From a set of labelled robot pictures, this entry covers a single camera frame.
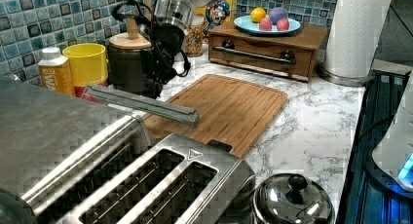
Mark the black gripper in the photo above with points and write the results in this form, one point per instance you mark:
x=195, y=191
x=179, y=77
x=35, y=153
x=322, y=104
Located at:
x=157, y=61

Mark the grey oven door handle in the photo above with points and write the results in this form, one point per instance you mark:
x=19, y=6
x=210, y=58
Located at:
x=181, y=114

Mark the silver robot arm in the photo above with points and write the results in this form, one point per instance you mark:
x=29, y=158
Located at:
x=179, y=13

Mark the stainless steel toaster oven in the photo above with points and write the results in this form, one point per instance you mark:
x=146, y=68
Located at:
x=50, y=140

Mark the dark canister wooden lid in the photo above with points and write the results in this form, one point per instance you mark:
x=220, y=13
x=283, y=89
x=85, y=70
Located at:
x=125, y=62

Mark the glass jar colourful sprinkles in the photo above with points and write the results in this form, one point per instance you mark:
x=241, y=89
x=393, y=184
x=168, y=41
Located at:
x=194, y=39

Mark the yellow plastic cup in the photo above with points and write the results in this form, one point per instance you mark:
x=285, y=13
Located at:
x=88, y=63

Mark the cartoon cereal box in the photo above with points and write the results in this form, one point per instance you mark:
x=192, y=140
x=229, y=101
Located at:
x=215, y=14

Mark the bamboo cutting board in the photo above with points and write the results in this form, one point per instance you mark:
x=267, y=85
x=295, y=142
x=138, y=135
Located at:
x=232, y=111

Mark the light blue plate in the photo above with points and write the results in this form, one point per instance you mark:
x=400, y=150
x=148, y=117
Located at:
x=246, y=24

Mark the orange carton white cap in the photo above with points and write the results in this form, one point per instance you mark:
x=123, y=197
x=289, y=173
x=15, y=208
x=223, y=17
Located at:
x=55, y=72

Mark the yellow toy lemon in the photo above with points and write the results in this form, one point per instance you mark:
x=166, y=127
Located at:
x=257, y=14

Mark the pink toy fruit left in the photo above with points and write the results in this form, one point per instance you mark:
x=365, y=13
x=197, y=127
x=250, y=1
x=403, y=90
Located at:
x=265, y=24

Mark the pink toy fruit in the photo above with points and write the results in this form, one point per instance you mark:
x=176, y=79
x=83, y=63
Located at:
x=283, y=25
x=265, y=24

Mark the silver two-slot toaster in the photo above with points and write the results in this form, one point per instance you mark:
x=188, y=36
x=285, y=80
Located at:
x=177, y=181

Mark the purple toy fruit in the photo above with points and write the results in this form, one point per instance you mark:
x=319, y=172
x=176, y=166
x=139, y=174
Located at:
x=276, y=14

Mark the pink toy fruit right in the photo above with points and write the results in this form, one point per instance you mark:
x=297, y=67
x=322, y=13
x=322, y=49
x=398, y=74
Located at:
x=283, y=25

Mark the wooden drawer box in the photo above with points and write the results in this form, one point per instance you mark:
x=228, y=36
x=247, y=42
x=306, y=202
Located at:
x=293, y=55

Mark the steel pot with lid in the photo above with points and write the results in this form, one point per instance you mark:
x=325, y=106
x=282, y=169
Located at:
x=291, y=198

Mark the white paper towel roll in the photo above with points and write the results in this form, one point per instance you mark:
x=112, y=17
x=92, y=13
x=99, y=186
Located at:
x=353, y=41

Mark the white kettle blue light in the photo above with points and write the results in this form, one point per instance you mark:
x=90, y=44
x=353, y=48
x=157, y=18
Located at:
x=391, y=159

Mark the red cup behind handle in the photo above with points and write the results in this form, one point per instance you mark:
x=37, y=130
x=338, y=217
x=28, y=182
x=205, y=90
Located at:
x=84, y=93

